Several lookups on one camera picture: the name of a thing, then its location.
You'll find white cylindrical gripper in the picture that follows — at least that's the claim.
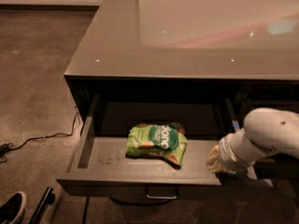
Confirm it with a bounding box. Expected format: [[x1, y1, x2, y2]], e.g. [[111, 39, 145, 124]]
[[206, 129, 268, 174]]

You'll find grey drawer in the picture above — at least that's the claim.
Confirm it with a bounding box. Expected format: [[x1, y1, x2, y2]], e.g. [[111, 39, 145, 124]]
[[55, 93, 275, 205]]

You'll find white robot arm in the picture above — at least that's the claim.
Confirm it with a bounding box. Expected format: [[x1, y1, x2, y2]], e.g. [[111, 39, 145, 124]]
[[206, 107, 299, 174]]

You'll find grey drawer cabinet counter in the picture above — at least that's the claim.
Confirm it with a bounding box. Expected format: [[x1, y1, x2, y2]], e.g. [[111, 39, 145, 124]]
[[65, 0, 299, 120]]

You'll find green snack bag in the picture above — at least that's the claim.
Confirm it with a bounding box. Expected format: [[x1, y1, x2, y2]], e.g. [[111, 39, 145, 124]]
[[126, 122, 187, 167]]

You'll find black metal bar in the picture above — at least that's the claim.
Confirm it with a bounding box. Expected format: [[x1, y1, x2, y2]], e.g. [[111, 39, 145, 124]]
[[29, 187, 55, 224]]

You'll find black power adapter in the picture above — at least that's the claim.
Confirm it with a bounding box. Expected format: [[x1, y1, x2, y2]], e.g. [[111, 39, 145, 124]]
[[0, 144, 9, 155]]

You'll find black and white shoe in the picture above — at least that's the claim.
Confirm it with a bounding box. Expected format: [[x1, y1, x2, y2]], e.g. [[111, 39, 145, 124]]
[[0, 191, 27, 224]]

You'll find black vertical floor cable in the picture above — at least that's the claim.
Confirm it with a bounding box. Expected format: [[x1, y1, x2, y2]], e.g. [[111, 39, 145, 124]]
[[81, 196, 91, 224]]

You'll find thin black power cable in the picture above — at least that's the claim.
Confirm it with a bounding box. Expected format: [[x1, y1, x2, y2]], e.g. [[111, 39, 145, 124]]
[[0, 106, 80, 164]]

